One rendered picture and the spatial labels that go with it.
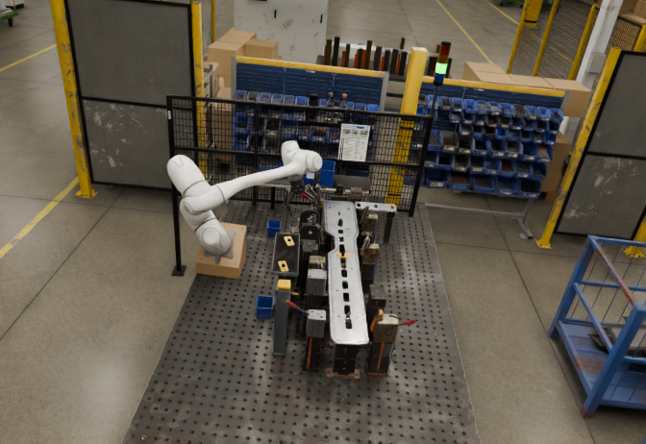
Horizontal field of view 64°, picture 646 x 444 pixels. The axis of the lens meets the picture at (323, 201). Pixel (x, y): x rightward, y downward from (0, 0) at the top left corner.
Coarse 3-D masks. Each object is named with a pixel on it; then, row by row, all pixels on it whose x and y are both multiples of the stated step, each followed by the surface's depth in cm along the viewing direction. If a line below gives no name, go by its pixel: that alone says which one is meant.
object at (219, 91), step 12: (216, 72) 609; (216, 84) 615; (216, 96) 607; (228, 96) 611; (216, 108) 574; (228, 108) 578; (216, 120) 576; (228, 120) 576; (216, 132) 583; (228, 132) 584; (216, 144) 591; (228, 144) 591; (216, 156) 598; (228, 156) 599
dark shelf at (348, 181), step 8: (336, 176) 392; (344, 176) 393; (352, 176) 395; (264, 184) 373; (272, 184) 373; (280, 184) 374; (288, 184) 375; (304, 184) 377; (344, 184) 383; (352, 184) 384; (360, 184) 385; (368, 184) 386; (368, 192) 378
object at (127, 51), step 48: (96, 0) 436; (144, 0) 432; (96, 48) 456; (144, 48) 453; (192, 48) 450; (96, 96) 479; (144, 96) 476; (96, 144) 503; (144, 144) 499; (192, 144) 497; (96, 192) 536
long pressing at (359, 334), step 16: (336, 208) 357; (352, 208) 359; (336, 224) 339; (352, 224) 340; (336, 240) 321; (352, 240) 324; (352, 256) 309; (336, 272) 294; (352, 272) 295; (336, 288) 282; (352, 288) 283; (336, 304) 271; (352, 304) 272; (336, 320) 260; (352, 320) 261; (336, 336) 250; (352, 336) 251
